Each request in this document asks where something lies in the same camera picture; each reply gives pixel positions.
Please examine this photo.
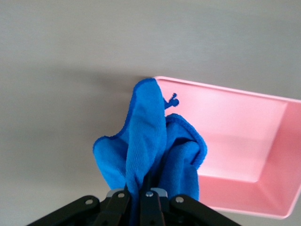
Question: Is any pink plastic bin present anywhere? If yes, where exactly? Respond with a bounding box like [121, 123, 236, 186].
[150, 75, 301, 220]

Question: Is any blue microfiber cloth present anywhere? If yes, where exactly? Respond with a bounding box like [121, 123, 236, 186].
[92, 78, 209, 226]

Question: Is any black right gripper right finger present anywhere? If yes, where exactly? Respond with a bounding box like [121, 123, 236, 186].
[138, 187, 241, 226]

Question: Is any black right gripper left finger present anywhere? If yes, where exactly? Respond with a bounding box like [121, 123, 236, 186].
[27, 183, 131, 226]

